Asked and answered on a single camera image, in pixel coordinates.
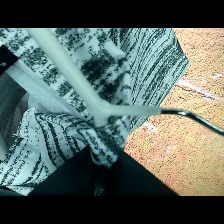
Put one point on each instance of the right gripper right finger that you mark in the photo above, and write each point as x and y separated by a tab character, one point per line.
136	180

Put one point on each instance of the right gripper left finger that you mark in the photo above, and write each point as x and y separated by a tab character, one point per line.
71	180

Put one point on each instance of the black and white patterned shirt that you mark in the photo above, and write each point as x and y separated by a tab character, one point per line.
146	63

